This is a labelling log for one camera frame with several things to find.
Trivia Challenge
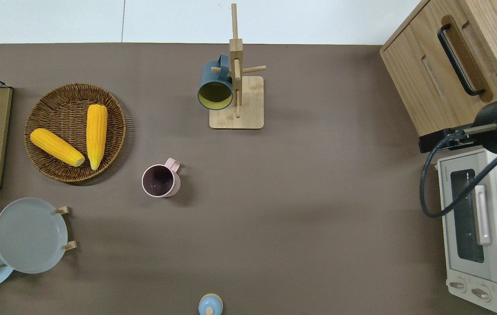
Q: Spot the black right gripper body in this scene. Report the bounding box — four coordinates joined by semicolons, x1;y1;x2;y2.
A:
474;100;497;154

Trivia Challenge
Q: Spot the pink mug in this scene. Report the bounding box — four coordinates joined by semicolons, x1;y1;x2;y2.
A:
141;157;182;198

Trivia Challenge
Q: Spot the wooden cabinet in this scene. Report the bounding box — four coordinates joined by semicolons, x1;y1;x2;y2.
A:
380;0;497;151

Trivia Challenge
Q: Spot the cream toaster oven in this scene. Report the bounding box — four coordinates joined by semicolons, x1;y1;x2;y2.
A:
437;148;497;315

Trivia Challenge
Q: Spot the brown table mat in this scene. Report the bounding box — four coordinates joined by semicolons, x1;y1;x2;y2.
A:
0;42;495;315

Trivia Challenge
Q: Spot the wooden mug tree stand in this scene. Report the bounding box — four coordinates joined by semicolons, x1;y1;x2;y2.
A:
209;3;267;130

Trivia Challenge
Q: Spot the dark mug with yellow inside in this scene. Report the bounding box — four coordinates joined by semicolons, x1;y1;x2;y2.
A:
197;54;234;111

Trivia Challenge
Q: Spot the blue bell on wooden base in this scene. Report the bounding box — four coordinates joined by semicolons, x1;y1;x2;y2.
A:
198;293;223;315

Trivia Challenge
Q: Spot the yellow corn cob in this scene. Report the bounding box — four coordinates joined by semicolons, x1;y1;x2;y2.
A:
86;104;109;171
30;128;86;168

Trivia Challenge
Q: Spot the brown woven wicker tray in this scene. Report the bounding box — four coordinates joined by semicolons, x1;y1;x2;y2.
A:
24;83;127;183

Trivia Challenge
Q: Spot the wooden plate rack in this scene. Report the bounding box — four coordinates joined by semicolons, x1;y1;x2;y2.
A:
0;206;78;270

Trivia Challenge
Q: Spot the grey plate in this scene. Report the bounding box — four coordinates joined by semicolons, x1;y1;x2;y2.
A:
0;197;69;274

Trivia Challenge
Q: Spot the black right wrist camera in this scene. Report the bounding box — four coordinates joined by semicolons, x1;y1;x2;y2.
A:
419;128;462;154

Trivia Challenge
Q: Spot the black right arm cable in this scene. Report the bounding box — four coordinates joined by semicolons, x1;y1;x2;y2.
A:
419;131;497;219

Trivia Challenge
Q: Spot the black cabinet handle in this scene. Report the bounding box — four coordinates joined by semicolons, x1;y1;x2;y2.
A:
437;23;486;97

